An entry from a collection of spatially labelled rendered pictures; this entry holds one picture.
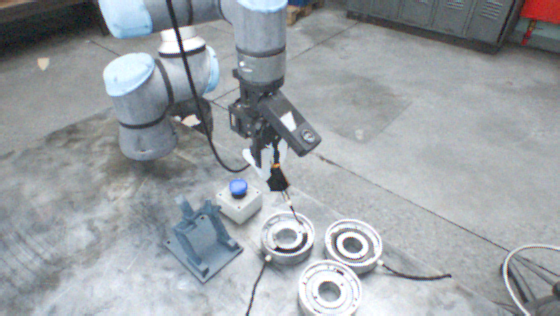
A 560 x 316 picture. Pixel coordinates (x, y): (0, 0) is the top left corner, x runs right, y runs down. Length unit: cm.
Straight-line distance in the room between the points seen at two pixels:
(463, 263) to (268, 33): 153
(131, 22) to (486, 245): 177
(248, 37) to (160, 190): 48
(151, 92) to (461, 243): 154
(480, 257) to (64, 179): 167
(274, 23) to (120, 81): 46
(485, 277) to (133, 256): 149
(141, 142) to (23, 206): 28
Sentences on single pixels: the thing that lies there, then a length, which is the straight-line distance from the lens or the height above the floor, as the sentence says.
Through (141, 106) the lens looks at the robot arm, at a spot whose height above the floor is 95.
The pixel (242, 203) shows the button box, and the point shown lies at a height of 84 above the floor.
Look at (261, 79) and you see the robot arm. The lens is 53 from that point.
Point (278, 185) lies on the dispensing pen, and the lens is 66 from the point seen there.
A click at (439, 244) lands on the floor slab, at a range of 187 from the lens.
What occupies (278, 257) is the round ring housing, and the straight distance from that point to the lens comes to 67.
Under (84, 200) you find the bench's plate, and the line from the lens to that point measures 91.
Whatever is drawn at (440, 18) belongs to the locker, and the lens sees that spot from 389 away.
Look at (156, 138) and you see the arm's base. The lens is 94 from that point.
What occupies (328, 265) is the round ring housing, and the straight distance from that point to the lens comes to 67.
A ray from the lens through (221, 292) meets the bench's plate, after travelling 68.
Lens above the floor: 139
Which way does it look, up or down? 40 degrees down
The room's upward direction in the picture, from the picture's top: straight up
